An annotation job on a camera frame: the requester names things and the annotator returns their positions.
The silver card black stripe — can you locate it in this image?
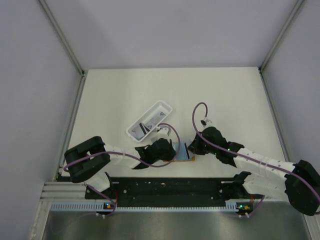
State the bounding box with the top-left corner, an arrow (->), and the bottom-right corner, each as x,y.
184,142 -> 190,160

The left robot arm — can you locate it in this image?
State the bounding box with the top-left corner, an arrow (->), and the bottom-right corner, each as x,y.
63,136 -> 177,199

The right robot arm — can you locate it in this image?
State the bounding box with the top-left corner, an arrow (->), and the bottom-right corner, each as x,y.
188,126 -> 320,216

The silver diamond card in basket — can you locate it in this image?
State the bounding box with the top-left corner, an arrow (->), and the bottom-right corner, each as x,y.
145,121 -> 155,130

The silver stripe card in basket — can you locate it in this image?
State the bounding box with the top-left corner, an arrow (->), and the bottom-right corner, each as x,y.
131,123 -> 147,140

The silver VIP card in basket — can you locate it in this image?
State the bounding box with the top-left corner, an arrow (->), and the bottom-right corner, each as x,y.
150,111 -> 166,125

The white plastic basket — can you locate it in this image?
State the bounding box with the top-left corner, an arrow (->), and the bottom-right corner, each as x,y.
126,100 -> 173,143

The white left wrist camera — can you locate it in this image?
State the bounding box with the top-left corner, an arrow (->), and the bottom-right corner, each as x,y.
156,125 -> 172,139

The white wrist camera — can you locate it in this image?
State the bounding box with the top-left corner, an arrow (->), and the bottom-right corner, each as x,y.
200,117 -> 213,128
156,125 -> 172,139

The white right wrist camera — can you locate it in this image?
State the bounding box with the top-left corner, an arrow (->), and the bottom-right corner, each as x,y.
200,117 -> 213,128

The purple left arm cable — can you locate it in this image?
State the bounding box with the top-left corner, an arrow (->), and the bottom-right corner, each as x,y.
63,123 -> 181,216

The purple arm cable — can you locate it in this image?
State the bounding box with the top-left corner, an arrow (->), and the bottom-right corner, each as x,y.
63,123 -> 181,216
191,102 -> 320,216

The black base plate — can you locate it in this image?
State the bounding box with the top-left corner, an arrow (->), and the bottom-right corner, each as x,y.
84,176 -> 253,208

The white slotted cable duct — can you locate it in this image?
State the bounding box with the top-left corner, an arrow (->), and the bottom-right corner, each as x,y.
49,199 -> 249,213

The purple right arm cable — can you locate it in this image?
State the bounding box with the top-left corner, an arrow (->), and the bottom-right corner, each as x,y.
191,102 -> 320,216

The right aluminium frame post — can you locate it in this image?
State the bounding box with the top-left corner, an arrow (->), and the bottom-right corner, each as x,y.
258,0 -> 308,173

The aluminium frame post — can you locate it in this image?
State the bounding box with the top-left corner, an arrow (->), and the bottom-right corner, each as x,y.
258,0 -> 308,173
37,0 -> 87,181

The left aluminium frame post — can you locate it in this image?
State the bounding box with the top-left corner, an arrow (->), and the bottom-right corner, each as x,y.
37,0 -> 87,181

